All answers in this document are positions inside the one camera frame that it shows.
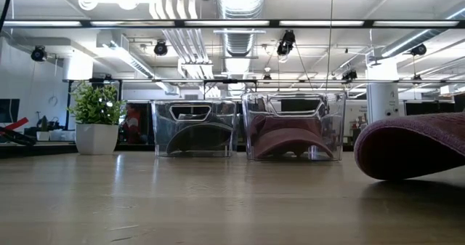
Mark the dark grey baseball cap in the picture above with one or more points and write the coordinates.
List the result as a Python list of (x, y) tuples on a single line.
[(200, 136)]

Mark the maroon baseball cap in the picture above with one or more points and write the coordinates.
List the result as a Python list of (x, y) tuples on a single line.
[(410, 150), (287, 136)]

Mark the clear plastic bin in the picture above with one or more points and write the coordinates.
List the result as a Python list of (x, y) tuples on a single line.
[(163, 110), (336, 128)]

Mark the black ceiling spotlight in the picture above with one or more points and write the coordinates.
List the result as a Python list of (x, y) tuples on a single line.
[(39, 53), (160, 48), (349, 75), (418, 49), (286, 42)]

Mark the black overhead light bar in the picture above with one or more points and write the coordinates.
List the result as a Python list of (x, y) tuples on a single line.
[(227, 23)]

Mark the green plant in white pot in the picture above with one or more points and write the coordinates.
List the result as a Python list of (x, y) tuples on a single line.
[(96, 137)]

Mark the small cactus in white pot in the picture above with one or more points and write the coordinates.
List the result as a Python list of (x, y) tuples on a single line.
[(43, 136)]

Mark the red bar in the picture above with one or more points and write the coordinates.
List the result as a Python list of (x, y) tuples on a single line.
[(18, 123)]

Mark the black monitor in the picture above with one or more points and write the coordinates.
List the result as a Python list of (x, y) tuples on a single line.
[(9, 110)]

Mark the silver ventilation duct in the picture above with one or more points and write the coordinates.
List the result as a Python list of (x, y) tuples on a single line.
[(239, 5)]

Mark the black aluminium table frame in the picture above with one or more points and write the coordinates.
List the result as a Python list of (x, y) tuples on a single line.
[(36, 150)]

